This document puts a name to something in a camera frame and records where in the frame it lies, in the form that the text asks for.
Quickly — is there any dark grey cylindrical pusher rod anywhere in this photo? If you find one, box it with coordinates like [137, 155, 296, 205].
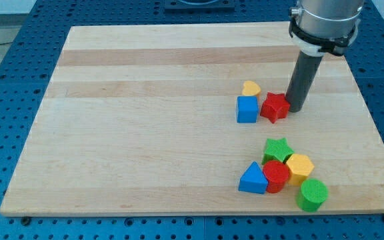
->
[285, 51, 323, 113]

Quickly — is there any red star block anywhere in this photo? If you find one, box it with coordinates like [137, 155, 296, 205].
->
[260, 92, 290, 123]

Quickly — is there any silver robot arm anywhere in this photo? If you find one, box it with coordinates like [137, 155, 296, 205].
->
[285, 0, 364, 113]

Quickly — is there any yellow heart block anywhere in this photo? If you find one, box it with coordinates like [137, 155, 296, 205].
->
[241, 80, 261, 98]

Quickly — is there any green star block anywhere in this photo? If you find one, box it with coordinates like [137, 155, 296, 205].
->
[261, 138, 295, 165]

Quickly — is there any blue cube block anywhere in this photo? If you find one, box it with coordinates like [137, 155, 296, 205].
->
[235, 96, 259, 123]

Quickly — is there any yellow hexagon block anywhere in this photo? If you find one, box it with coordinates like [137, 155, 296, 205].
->
[285, 153, 315, 186]

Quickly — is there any red cylinder block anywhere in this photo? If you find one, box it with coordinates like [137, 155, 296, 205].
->
[263, 160, 289, 193]

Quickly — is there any blue triangle block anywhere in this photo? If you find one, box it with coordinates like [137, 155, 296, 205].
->
[238, 161, 268, 194]

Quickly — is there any green cylinder block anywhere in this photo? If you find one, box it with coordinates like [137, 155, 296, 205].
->
[295, 179, 329, 212]

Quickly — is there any light wooden board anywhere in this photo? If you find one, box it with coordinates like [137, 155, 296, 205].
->
[0, 22, 384, 217]

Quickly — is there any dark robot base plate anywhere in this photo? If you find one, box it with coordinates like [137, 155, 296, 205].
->
[163, 0, 235, 11]

